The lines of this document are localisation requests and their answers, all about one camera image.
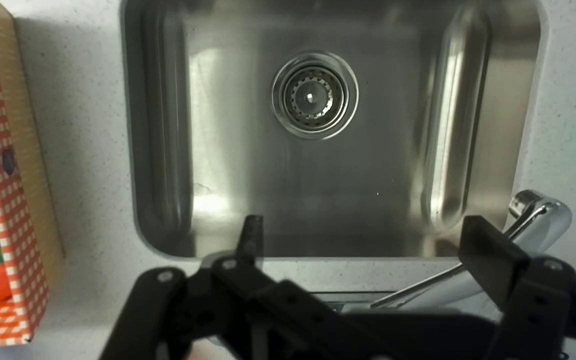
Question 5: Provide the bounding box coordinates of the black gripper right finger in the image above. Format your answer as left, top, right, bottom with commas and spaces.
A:
458, 215, 576, 360

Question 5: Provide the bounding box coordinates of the stainless steel sink basin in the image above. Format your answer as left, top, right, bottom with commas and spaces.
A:
119, 0, 542, 257

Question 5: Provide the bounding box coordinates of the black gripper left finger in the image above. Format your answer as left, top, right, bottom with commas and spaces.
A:
100, 214, 315, 360

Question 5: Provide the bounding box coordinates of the metal sink drain strainer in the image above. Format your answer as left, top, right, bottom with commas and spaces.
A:
269, 51, 359, 140

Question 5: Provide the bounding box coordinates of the chrome sink faucet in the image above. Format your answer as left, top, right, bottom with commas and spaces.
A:
313, 188, 573, 315

